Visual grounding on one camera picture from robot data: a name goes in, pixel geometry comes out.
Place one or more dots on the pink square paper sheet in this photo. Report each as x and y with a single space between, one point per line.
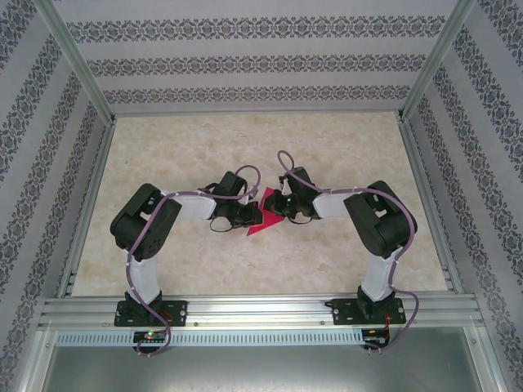
265 226

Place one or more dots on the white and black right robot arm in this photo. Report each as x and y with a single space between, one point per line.
331 204

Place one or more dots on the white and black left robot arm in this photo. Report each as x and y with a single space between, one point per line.
192 206

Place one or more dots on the grey sheet metal tray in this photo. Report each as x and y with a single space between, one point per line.
261 371

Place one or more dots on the circuit board with green light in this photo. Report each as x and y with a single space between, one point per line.
149 337

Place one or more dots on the long aluminium mounting rail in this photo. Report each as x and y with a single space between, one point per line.
261 310

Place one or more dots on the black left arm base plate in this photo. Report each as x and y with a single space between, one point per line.
177 312

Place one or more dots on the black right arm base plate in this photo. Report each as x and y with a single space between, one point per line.
341 312

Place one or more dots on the aluminium right table side rail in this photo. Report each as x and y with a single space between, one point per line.
429 204

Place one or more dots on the aluminium table side rail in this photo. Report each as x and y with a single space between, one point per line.
88 212
429 204

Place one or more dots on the aluminium left table side rail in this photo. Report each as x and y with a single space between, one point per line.
88 212

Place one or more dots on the aluminium right frame post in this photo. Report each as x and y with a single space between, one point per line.
439 61

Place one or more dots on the aluminium frame post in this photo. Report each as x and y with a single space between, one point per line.
439 61
77 61

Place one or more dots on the aluminium left frame post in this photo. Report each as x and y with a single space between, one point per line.
77 61

